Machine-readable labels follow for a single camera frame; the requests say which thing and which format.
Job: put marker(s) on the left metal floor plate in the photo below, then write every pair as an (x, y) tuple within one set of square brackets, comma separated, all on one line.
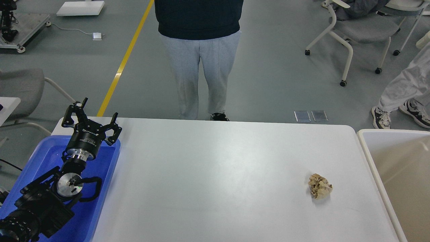
[(302, 116)]

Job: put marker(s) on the right metal floor plate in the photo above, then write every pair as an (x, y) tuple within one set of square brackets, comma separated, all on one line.
[(320, 116)]

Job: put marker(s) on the beige plastic bin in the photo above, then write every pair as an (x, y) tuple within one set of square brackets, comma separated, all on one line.
[(400, 164)]

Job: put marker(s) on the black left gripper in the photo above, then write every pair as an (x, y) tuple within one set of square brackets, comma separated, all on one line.
[(87, 137)]

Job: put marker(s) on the black robot on platform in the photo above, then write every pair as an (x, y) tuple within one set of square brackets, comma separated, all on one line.
[(7, 7)]

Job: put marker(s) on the crumpled brown paper ball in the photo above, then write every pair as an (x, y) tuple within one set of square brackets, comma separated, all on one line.
[(319, 186)]

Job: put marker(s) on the standing person grey trousers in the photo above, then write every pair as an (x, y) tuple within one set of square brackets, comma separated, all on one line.
[(196, 32)]

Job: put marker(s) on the small white power box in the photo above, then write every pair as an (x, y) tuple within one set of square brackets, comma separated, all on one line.
[(97, 36)]

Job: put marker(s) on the person in white trousers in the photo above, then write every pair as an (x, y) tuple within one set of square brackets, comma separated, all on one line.
[(408, 92)]

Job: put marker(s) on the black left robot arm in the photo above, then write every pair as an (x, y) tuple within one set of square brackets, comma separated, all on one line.
[(45, 203)]

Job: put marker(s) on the grey chair at left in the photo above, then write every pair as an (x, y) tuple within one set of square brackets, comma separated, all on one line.
[(28, 85)]

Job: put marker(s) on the grey white office chair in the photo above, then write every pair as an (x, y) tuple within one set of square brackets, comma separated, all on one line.
[(365, 21)]

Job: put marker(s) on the grey wheeled platform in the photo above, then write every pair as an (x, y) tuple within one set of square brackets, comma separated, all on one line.
[(28, 24)]

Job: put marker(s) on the metal floor plate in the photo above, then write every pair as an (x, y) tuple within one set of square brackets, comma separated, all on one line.
[(302, 116), (320, 116)]

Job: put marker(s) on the white side table corner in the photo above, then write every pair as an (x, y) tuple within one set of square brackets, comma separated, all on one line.
[(9, 105)]

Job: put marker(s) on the white flat board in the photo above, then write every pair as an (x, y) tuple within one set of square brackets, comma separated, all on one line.
[(80, 8)]

